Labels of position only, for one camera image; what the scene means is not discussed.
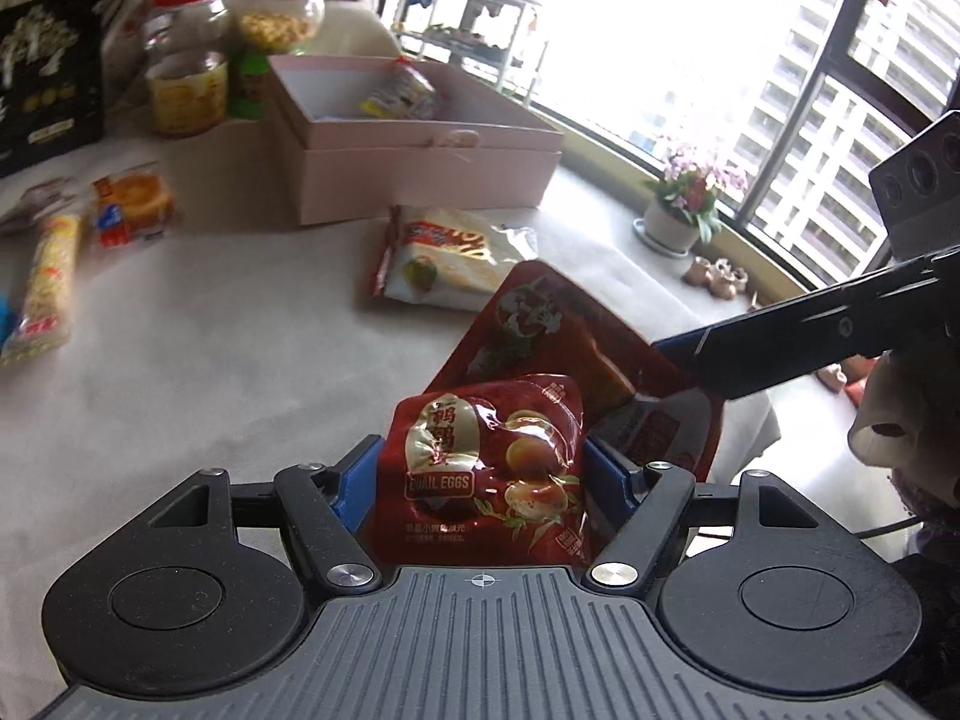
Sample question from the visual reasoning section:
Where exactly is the red sausage snack bag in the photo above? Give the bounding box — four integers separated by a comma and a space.
430, 260, 722, 481

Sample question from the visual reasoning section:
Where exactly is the red quail eggs packet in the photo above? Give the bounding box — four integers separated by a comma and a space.
370, 374, 590, 569

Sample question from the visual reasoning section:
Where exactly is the small clear cake snack packet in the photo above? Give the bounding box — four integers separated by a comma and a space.
359, 62, 439, 121

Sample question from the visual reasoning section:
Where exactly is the potted pink flower plant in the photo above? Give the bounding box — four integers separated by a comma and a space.
635, 148, 747, 259

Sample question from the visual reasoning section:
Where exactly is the rice cracker packet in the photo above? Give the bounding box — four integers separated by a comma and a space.
371, 205, 539, 312

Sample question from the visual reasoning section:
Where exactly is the pink cardboard box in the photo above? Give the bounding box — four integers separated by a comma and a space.
262, 55, 563, 226

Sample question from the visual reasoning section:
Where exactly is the yellow noodle snack stick packet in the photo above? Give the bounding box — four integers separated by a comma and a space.
2, 213, 83, 362

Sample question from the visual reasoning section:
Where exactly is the orange cake packet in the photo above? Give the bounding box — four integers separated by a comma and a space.
93, 167, 176, 249

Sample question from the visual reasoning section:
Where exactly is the blue snack packet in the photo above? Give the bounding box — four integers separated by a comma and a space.
0, 296, 16, 346

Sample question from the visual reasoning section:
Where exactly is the metal balcony rack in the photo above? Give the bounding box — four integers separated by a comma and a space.
391, 0, 548, 106

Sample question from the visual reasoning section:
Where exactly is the red lid plastic jar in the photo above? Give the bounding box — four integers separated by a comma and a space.
143, 0, 229, 138

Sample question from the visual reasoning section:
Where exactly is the green lid snack jar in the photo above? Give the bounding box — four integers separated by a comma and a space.
227, 0, 329, 122

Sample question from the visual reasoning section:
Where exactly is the black plum gift box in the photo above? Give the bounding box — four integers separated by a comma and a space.
0, 0, 104, 176

